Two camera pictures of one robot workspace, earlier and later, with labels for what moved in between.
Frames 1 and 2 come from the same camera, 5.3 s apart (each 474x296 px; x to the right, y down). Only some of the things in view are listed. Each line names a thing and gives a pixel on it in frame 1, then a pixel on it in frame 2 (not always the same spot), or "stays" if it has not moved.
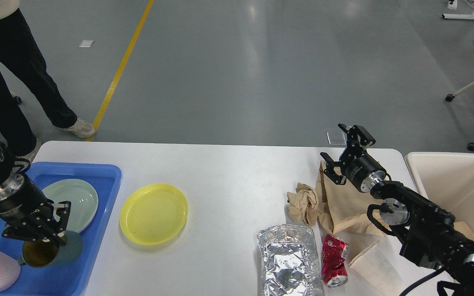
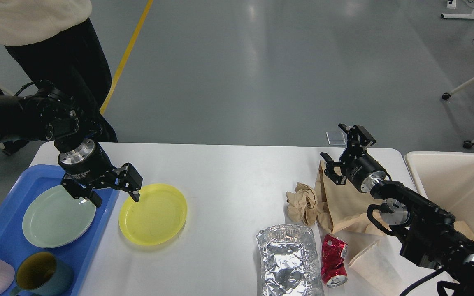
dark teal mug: [42, 254] to [41, 274]
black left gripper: [19, 202] to [90, 164]
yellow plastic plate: [154, 214] stays
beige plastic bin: [466, 185] stays
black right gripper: [362, 170] stays
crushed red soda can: [334, 272] stays
